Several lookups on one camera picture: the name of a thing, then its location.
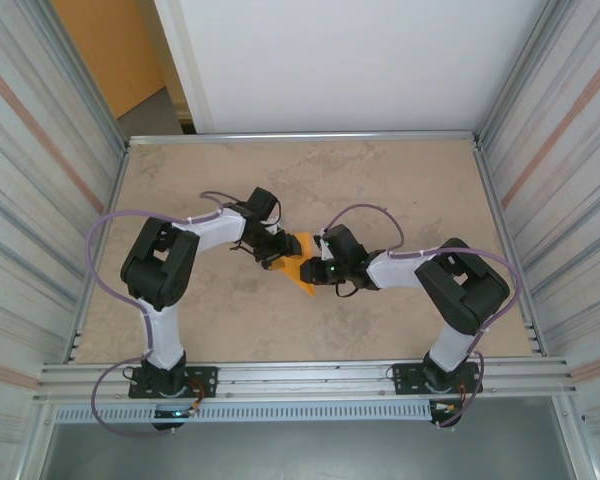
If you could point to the orange wooden door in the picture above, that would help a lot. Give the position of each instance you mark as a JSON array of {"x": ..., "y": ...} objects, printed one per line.
[{"x": 110, "y": 50}]

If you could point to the orange cloth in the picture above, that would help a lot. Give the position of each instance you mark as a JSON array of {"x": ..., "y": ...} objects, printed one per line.
[{"x": 295, "y": 274}]

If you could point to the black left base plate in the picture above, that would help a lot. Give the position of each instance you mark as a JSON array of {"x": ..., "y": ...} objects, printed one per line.
[{"x": 205, "y": 380}]

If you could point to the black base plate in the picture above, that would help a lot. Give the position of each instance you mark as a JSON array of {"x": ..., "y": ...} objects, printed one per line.
[
  {"x": 405, "y": 377},
  {"x": 205, "y": 380}
]

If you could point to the grey metal sheet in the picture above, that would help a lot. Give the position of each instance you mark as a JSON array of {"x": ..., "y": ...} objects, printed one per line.
[{"x": 300, "y": 450}]

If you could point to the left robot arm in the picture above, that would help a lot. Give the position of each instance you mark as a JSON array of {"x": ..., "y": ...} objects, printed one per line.
[{"x": 155, "y": 260}]

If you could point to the aluminium table end rail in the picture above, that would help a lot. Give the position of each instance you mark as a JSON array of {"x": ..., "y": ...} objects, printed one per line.
[{"x": 300, "y": 138}]

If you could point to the white door frame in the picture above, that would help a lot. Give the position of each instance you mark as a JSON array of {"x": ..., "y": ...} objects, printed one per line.
[{"x": 185, "y": 65}]

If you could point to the long aluminium mounting rail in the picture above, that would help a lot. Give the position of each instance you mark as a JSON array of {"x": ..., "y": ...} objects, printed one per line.
[{"x": 300, "y": 380}]

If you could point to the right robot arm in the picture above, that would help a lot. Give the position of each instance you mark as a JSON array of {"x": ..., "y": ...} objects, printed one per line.
[{"x": 460, "y": 290}]

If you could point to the black base electronics board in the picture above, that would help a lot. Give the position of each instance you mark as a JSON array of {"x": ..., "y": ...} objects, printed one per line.
[
  {"x": 172, "y": 420},
  {"x": 445, "y": 415}
]

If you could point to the aluminium table side rail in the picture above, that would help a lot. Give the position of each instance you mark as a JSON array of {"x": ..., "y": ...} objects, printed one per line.
[
  {"x": 507, "y": 250},
  {"x": 100, "y": 250}
]

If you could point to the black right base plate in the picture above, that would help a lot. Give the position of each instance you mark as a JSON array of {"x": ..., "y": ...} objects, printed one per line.
[{"x": 405, "y": 377}]

